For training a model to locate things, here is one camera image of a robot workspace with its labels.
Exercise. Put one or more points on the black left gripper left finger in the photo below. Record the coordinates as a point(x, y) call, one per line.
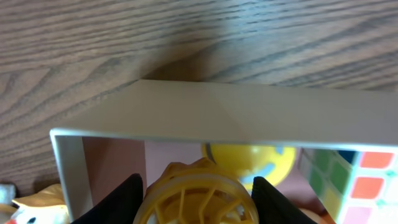
point(119, 207)

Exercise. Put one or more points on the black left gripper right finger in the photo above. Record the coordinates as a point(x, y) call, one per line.
point(273, 207)

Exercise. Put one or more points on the yellow ball with grey stripes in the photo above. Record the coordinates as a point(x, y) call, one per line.
point(246, 162)

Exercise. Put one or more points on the white plush duck toy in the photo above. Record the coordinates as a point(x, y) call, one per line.
point(45, 207)

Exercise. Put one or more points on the small orange round wheel toy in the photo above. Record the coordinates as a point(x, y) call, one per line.
point(200, 192)

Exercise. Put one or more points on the colourful puzzle cube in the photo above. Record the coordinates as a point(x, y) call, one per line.
point(354, 187)

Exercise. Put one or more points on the white cardboard box pink inside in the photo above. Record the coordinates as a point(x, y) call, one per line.
point(227, 113)

